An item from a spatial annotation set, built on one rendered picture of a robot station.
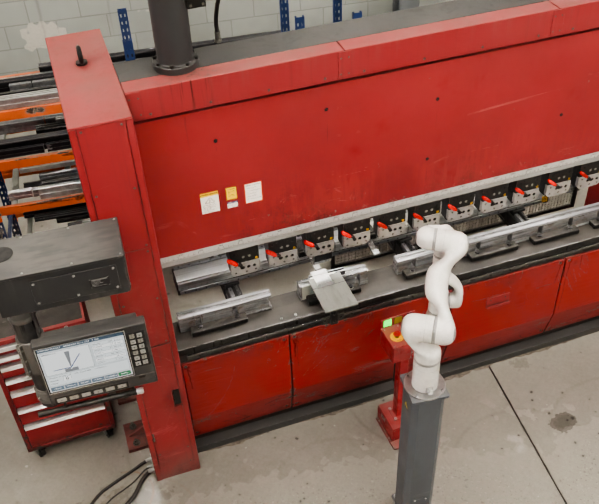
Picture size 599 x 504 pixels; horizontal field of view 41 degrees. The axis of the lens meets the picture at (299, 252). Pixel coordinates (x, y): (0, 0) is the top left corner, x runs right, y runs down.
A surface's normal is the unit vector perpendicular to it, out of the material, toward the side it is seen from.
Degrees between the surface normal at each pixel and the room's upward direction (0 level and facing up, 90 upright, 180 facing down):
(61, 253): 1
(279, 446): 0
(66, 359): 90
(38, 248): 0
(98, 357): 90
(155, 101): 90
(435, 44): 90
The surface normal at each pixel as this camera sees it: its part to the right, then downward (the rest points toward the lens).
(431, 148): 0.33, 0.60
